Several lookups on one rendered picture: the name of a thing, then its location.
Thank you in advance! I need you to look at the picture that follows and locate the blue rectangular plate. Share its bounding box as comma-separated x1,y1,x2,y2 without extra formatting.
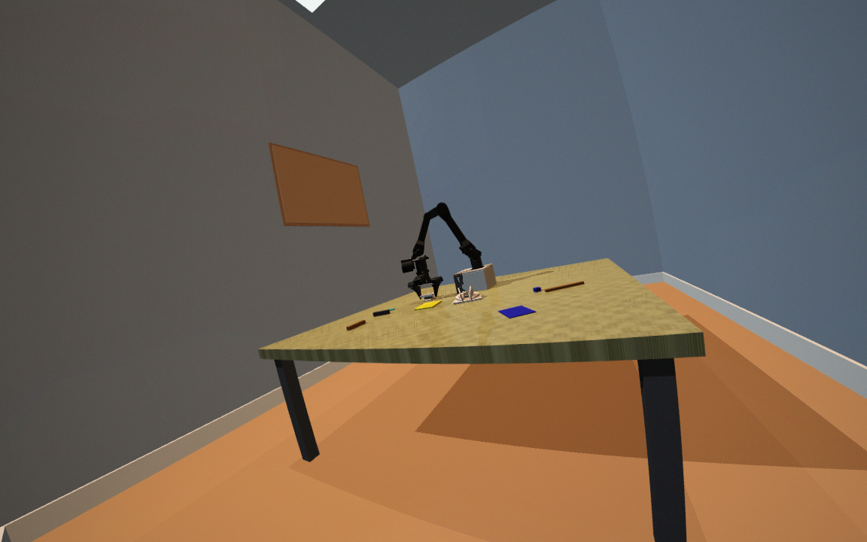
498,305,535,318

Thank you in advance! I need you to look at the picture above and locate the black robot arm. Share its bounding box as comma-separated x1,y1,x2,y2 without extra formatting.
401,202,484,286

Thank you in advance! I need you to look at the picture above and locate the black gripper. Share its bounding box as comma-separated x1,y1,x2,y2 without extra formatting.
408,268,443,300

